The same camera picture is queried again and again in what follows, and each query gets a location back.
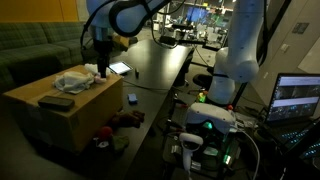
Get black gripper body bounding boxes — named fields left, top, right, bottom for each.
left=93, top=38, right=114, bottom=60

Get white towel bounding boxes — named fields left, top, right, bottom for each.
left=53, top=70, right=95, bottom=95

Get blue sponge block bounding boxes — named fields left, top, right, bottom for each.
left=127, top=93, right=139, bottom=105

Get brown plush toy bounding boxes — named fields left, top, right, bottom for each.
left=109, top=109, right=146, bottom=130

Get dark grey block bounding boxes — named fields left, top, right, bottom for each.
left=37, top=95, right=76, bottom=113

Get red plush rose green leaves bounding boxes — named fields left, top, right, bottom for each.
left=94, top=125, right=131, bottom=153

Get large cardboard box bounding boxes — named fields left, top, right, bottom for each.
left=2, top=64, right=124, bottom=154

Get lit tablet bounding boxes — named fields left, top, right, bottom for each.
left=108, top=60, right=134, bottom=76

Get black equipment bar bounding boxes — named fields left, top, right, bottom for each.
left=159, top=31, right=209, bottom=46

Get green plaid sofa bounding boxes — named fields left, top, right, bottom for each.
left=0, top=21, right=99, bottom=94

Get small green yellow object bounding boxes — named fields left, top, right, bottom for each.
left=196, top=90, right=210, bottom=104

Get distant blue screen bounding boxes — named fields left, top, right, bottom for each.
left=185, top=5, right=211, bottom=24

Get white VR controller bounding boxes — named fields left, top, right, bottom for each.
left=178, top=132, right=204, bottom=174

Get white VR headset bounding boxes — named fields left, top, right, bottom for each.
left=184, top=102, right=237, bottom=135

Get black device green lights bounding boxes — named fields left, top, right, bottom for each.
left=162, top=124, right=243, bottom=179

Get open black laptop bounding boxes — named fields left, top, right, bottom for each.
left=264, top=72, right=320, bottom=161

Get white wall switch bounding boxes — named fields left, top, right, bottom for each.
left=280, top=42, right=291, bottom=53

